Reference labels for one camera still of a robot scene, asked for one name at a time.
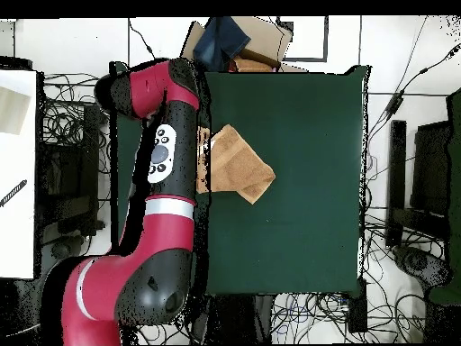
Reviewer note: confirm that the dark green table cloth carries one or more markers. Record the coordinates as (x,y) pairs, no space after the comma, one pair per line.
(306,144)

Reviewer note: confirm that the tan terry towel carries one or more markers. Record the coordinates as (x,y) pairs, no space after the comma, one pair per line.
(237,165)

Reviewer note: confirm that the blue denim jeans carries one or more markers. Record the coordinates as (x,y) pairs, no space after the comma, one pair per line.
(216,43)

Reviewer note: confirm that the white desk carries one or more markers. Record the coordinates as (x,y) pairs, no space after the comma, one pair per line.
(18,234)

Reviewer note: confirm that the black equipment rack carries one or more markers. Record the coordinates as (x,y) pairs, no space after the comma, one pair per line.
(59,180)

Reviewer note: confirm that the brown cardboard box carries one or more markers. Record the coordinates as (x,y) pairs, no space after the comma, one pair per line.
(264,36)

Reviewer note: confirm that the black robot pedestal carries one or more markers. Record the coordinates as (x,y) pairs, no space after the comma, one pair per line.
(245,317)

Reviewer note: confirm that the black power strip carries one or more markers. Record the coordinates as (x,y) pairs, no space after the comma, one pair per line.
(357,310)

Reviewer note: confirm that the black upright bar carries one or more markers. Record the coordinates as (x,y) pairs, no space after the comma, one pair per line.
(396,180)

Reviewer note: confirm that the beige paper sheet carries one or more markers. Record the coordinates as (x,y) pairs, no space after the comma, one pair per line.
(12,108)

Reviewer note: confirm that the black striped tool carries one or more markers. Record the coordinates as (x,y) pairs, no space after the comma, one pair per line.
(14,192)

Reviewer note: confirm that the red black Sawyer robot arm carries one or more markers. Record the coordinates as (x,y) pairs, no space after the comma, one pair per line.
(173,230)

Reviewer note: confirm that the black flat panel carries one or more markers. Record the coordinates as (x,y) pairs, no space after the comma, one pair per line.
(430,169)

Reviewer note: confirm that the folded orange-brown cloth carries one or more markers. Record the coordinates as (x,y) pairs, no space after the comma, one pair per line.
(252,65)

